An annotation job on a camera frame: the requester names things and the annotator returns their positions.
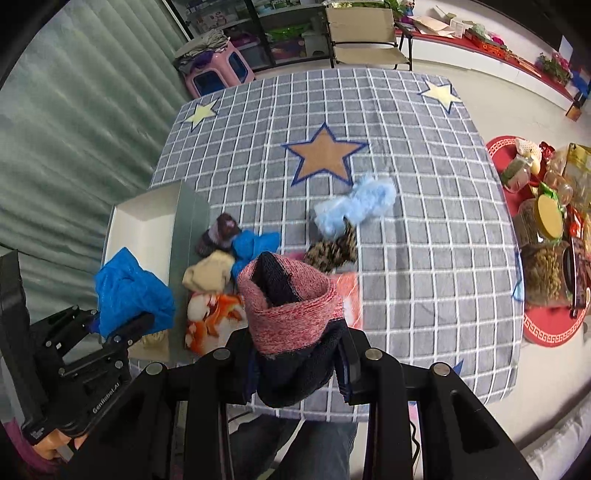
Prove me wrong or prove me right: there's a pink black sock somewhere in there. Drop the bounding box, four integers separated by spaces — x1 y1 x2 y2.
238 252 348 408

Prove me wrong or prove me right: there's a beige cloth pouch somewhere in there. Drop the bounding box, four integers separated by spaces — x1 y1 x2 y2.
182 250 235 293

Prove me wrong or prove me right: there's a leopard print scrunchie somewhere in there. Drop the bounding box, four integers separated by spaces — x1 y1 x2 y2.
304 217 358 274

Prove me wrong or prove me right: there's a dark knitted sock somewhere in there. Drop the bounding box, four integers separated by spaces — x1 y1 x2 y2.
195 213 242 258

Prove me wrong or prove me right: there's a light blue fluffy cloth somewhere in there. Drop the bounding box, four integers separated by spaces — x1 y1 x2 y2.
312 175 398 240

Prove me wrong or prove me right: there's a person left hand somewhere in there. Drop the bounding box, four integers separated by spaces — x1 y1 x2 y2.
33 429 88 462

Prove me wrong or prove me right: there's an orange white tissue pack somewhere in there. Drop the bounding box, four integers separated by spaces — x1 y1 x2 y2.
184 293 249 356

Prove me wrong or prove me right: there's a red round tray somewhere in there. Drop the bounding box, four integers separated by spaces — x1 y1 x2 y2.
487 136 590 347

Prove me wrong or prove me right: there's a white grey storage box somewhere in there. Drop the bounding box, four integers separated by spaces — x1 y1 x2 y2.
102 180 211 367

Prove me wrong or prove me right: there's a peanut jar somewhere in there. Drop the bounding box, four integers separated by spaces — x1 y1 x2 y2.
521 241 573 308

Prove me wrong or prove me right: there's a yellow lid snack jar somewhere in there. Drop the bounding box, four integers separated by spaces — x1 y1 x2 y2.
513 194 564 249

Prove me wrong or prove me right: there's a grey checked star tablecloth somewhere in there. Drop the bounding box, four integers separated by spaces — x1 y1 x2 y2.
151 67 523 403

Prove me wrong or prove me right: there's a green curtain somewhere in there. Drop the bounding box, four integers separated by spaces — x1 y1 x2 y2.
1 1 188 321

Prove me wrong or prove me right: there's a pink plastic stool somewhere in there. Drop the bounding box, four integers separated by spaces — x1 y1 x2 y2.
184 42 256 98

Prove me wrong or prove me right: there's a red low shelf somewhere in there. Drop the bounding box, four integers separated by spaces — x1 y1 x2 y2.
403 15 576 109

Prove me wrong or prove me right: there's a potted red flower plant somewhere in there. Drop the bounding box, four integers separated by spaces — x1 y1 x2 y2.
535 52 572 86

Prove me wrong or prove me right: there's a beige folding chair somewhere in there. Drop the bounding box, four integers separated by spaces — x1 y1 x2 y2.
325 2 413 71

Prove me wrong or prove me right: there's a black shelving rack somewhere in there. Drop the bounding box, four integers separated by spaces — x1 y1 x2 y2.
170 0 329 72

